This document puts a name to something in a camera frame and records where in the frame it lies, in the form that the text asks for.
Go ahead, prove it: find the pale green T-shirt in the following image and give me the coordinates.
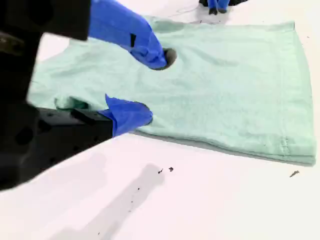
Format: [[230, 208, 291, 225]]
[[27, 15, 317, 166]]

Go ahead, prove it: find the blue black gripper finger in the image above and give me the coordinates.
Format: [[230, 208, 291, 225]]
[[49, 0, 178, 71], [208, 0, 219, 15], [49, 93, 154, 167], [216, 0, 230, 14]]

